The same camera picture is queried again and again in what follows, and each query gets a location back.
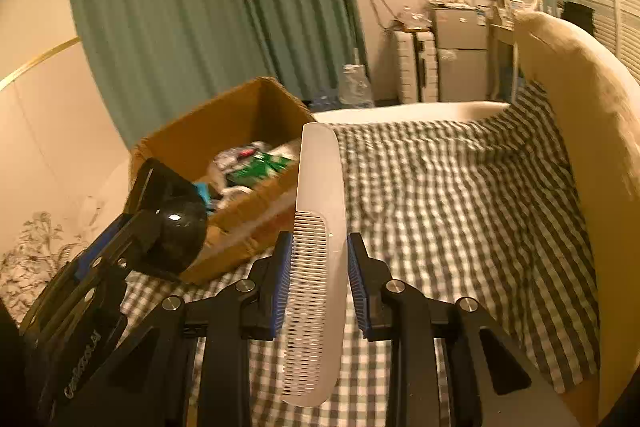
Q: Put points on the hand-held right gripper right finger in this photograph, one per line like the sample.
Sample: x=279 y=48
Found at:
x=360 y=287

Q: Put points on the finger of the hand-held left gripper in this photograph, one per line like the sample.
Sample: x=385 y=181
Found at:
x=112 y=242

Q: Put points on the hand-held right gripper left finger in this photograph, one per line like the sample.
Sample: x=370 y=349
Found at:
x=281 y=287

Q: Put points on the black glossy round object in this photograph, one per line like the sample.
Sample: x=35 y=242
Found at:
x=175 y=237

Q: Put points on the torn cardboard box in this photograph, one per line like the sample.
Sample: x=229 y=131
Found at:
x=245 y=217

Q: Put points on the pale plastic comb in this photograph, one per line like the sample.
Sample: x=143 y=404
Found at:
x=320 y=217

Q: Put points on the green and white carton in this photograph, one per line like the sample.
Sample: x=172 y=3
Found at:
x=260 y=169

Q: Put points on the floral white sheet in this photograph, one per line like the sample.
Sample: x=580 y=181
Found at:
x=35 y=247

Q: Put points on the checked bedsheet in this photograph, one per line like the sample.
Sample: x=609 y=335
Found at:
x=450 y=207

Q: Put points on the white mattress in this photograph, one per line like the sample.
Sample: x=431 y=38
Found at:
x=415 y=112

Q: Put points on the plastic water bottle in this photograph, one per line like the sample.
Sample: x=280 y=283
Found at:
x=357 y=87

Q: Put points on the white suitcase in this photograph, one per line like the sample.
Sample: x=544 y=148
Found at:
x=417 y=67

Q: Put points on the wide green curtain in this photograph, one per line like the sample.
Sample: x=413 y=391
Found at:
x=200 y=7

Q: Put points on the grey fridge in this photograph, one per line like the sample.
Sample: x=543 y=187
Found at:
x=462 y=57

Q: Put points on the white small desk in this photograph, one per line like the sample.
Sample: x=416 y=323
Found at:
x=502 y=57

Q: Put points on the plastic bags on suitcase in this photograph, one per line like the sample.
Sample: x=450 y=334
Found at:
x=412 y=19

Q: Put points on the beige pillow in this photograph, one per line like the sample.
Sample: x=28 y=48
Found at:
x=590 y=132

